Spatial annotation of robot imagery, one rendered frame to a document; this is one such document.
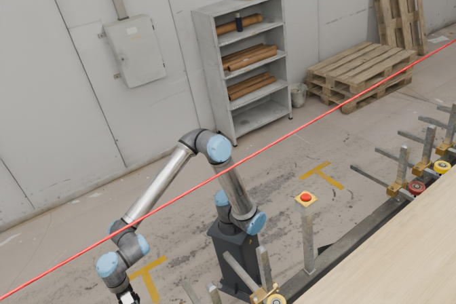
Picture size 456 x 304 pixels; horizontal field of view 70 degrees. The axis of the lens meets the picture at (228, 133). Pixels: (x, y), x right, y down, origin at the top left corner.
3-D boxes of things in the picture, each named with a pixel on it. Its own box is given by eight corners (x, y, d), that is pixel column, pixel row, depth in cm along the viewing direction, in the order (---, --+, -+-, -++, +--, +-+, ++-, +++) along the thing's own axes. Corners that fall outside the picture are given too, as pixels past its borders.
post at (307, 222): (302, 271, 168) (298, 209, 144) (309, 265, 170) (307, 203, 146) (309, 277, 164) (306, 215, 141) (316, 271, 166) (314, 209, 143)
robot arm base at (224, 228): (212, 231, 213) (210, 220, 208) (226, 210, 226) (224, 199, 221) (238, 239, 204) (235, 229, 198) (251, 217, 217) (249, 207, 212)
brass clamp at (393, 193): (385, 193, 191) (385, 186, 188) (398, 182, 196) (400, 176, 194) (394, 199, 186) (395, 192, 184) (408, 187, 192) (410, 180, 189)
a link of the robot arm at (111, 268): (122, 258, 132) (100, 275, 126) (131, 276, 138) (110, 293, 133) (111, 245, 138) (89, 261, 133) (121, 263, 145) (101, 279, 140)
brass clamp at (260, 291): (250, 301, 151) (248, 295, 148) (272, 283, 156) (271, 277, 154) (258, 311, 146) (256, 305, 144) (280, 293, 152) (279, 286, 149)
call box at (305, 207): (294, 210, 145) (294, 197, 141) (306, 202, 148) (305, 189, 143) (306, 219, 139) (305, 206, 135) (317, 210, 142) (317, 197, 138)
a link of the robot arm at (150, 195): (190, 118, 166) (99, 231, 149) (205, 125, 157) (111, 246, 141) (201, 131, 174) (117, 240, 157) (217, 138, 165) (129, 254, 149)
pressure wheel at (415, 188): (420, 196, 184) (423, 180, 178) (423, 206, 177) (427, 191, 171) (404, 195, 186) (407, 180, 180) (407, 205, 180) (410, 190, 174)
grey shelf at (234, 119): (216, 132, 426) (189, 10, 344) (271, 107, 459) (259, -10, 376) (234, 147, 392) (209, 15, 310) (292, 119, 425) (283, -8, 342)
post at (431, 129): (415, 188, 211) (427, 125, 186) (419, 185, 213) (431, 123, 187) (421, 191, 209) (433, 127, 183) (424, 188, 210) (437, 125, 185)
